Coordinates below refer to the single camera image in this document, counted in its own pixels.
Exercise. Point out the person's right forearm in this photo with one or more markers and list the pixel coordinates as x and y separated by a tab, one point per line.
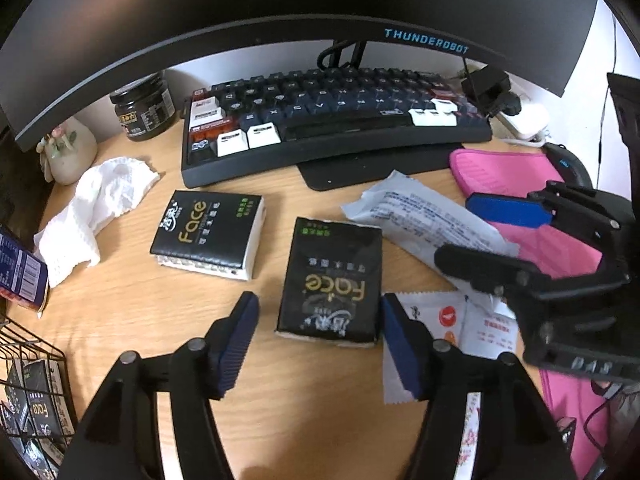
627	410

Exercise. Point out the white packet with red logo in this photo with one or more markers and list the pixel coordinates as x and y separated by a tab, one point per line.
425	310

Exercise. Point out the white floral printed packet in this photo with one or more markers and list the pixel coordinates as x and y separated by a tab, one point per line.
472	430

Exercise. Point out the pink mouse pad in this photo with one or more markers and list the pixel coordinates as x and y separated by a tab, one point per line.
495	170

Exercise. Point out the blue printed carton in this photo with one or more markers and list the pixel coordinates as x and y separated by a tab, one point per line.
20	270

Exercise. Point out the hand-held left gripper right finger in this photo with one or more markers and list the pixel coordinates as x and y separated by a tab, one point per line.
405	350

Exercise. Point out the black pocket tissue pack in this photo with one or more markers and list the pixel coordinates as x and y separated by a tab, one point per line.
207	232
327	285

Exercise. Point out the dark blue mechanical keyboard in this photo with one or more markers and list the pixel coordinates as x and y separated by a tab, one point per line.
340	105

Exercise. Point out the pile of black tissue packs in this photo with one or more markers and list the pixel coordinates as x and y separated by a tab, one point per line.
35	405

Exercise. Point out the white wrapper with grey print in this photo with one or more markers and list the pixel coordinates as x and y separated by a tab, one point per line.
430	215

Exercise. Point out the black jar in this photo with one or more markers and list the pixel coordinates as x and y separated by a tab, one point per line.
145	107

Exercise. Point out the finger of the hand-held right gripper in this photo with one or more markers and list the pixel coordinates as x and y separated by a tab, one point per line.
505	210
475	262

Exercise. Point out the black power adapter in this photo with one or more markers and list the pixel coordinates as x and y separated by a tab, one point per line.
487	85

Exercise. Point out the crumpled white tissue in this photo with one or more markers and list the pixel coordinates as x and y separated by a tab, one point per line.
100	200

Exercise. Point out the black computer mouse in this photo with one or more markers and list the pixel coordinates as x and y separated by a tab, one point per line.
570	167

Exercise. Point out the black curved monitor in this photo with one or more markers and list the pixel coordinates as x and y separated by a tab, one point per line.
300	0

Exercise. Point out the white power strip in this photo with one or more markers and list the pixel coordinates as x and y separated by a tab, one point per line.
520	117

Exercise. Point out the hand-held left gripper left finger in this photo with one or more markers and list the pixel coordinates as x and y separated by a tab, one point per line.
237	345

